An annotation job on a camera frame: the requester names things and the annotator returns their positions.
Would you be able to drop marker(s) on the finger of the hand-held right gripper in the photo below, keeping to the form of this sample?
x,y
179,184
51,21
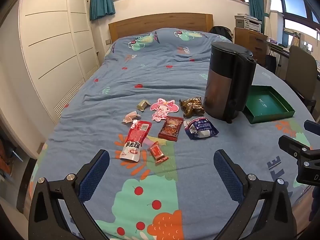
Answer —
x,y
312,126
290,145

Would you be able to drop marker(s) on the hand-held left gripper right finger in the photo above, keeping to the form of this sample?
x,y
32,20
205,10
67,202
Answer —
x,y
228,177

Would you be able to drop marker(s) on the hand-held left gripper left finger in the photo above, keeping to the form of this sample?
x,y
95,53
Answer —
x,y
96,175

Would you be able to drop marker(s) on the green tray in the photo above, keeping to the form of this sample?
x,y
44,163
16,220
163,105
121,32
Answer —
x,y
265,105

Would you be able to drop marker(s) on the red and white snack pouch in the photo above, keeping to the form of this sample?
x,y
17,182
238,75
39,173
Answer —
x,y
135,140

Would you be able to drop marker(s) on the blue and white snack packet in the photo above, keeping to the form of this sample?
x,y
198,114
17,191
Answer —
x,y
200,127

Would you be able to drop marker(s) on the small red candy packet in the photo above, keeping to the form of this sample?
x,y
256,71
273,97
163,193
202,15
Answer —
x,y
157,152

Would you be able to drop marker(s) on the pink and white candy wrapper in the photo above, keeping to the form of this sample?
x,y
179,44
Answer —
x,y
131,117

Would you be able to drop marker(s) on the dark red snack packet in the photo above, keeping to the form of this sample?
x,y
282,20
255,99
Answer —
x,y
171,128

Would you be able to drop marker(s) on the brown and gold snack packet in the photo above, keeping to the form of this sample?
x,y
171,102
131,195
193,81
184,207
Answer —
x,y
191,106

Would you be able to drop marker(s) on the olive green candy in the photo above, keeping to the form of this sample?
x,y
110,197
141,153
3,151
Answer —
x,y
142,105

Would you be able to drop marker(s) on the pink cartoon packet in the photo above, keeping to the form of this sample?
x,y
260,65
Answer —
x,y
162,108

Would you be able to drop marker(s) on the person's right hand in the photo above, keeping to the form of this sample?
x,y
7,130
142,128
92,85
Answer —
x,y
315,202

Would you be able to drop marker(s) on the grey office chair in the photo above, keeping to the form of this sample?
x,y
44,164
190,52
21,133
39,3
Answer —
x,y
298,67

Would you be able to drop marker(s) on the dark blue shopping bag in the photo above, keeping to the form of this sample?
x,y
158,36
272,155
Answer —
x,y
270,62

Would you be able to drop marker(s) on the desk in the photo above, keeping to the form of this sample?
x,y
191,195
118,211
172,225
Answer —
x,y
277,47

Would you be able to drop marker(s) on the black electric kettle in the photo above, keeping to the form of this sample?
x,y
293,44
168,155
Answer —
x,y
225,80

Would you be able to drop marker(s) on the wooden dresser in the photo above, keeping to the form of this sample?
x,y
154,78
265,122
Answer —
x,y
250,40

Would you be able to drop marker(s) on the blue printed blanket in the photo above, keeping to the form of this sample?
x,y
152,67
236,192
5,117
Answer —
x,y
150,67

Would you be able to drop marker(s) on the white printer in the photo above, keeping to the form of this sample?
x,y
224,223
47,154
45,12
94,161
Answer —
x,y
247,22

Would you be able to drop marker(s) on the black backpack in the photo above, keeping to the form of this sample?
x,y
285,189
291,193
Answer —
x,y
220,31

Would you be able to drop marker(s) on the teal curtain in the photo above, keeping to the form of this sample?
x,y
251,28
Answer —
x,y
255,0
100,0

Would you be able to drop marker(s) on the white wardrobe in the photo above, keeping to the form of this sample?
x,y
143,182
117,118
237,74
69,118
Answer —
x,y
50,42

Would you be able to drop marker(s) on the wooden headboard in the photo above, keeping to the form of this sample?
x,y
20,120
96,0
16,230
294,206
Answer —
x,y
160,22

